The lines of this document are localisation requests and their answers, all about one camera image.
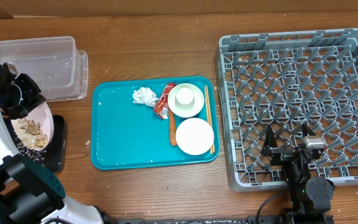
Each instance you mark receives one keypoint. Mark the wooden chopstick right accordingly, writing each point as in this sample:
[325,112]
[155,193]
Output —
[210,124]

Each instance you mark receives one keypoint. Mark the clear plastic bin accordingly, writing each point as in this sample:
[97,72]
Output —
[54,63]

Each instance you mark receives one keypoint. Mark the small white bowl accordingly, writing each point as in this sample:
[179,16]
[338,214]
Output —
[194,136]

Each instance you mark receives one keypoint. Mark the teal serving tray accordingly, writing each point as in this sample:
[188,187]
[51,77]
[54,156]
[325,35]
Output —
[125,135]

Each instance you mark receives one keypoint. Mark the white saucer plate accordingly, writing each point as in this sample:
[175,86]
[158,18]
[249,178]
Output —
[186,111]

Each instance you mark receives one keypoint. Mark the wooden chopstick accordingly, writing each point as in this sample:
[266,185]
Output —
[210,124]
[208,109]

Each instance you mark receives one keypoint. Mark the wooden chopstick left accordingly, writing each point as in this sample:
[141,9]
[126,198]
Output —
[208,109]

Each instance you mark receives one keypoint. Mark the red snack wrapper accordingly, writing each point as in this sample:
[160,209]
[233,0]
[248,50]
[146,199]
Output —
[161,108]

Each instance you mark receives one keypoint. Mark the grey dishwasher rack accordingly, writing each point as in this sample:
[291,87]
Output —
[284,80]

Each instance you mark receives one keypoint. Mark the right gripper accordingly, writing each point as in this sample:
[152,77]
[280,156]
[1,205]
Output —
[282,154]

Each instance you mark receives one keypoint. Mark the small white cup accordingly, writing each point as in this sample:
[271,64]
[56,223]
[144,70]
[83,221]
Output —
[185,96]

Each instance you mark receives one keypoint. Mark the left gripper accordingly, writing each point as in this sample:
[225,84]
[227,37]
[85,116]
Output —
[33,97]

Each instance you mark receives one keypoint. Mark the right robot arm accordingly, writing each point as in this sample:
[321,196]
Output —
[310,196]

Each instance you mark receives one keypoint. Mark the orange carrot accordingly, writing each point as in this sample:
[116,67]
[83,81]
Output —
[172,129]

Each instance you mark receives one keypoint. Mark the rice and peanut scraps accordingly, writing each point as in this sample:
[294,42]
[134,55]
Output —
[31,140]

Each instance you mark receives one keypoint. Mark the white tissue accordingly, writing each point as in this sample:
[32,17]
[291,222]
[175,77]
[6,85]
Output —
[145,96]

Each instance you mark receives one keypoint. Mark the black rectangular tray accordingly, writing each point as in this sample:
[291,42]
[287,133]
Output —
[53,155]

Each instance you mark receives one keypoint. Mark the large white plate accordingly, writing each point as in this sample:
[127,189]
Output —
[43,115]

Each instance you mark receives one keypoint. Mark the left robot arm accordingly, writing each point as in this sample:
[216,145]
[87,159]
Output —
[29,192]

